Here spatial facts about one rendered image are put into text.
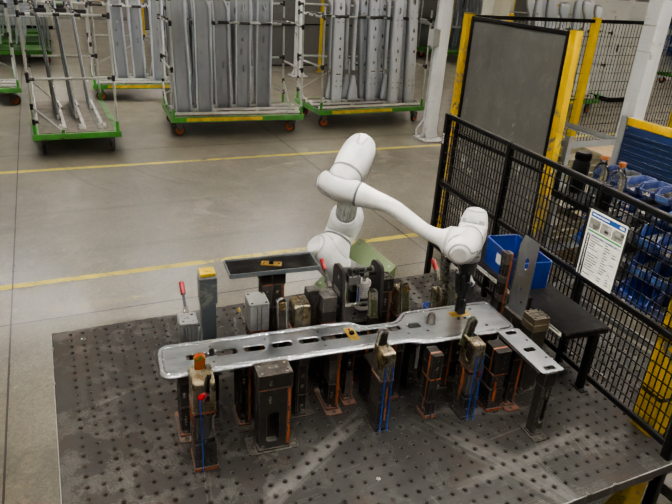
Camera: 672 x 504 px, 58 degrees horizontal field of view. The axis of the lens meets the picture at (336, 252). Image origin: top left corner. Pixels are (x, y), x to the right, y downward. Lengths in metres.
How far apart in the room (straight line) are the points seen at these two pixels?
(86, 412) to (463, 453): 1.40
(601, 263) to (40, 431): 2.82
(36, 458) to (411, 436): 1.91
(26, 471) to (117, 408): 0.99
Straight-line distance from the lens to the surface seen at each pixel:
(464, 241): 2.17
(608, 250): 2.64
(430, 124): 9.37
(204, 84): 9.02
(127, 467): 2.29
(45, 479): 3.36
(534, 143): 4.62
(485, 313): 2.63
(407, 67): 10.40
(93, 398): 2.60
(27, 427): 3.68
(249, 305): 2.30
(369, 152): 2.54
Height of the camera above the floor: 2.26
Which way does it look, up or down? 25 degrees down
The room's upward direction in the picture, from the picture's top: 4 degrees clockwise
